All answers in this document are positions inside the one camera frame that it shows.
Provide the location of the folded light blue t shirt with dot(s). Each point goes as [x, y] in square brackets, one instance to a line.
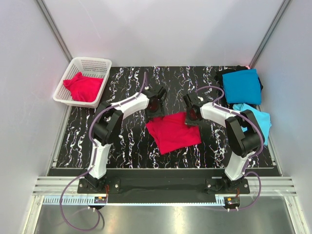
[262, 118]

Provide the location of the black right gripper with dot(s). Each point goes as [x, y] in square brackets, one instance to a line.
[189, 123]

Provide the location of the white plastic basket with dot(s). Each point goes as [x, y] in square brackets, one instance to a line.
[90, 67]

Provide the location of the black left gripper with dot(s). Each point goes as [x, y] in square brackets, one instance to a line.
[158, 113]

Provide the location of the right aluminium corner post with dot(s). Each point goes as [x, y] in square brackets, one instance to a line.
[273, 25]

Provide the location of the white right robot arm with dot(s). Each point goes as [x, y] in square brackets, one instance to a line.
[244, 136]

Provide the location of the folded teal t shirt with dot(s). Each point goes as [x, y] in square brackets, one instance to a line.
[242, 85]

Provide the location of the red t shirt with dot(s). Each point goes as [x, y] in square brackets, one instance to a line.
[171, 133]
[82, 88]

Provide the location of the red t shirt in basket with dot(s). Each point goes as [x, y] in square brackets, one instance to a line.
[82, 88]

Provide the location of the aluminium frame rail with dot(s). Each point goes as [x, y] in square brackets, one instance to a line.
[117, 185]

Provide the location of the left aluminium corner post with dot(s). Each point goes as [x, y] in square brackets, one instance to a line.
[54, 29]

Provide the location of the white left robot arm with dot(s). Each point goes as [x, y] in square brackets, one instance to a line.
[106, 125]

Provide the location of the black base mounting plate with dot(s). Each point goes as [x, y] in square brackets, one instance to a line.
[162, 198]

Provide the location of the aluminium corner post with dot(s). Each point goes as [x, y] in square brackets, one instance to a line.
[273, 25]
[54, 29]

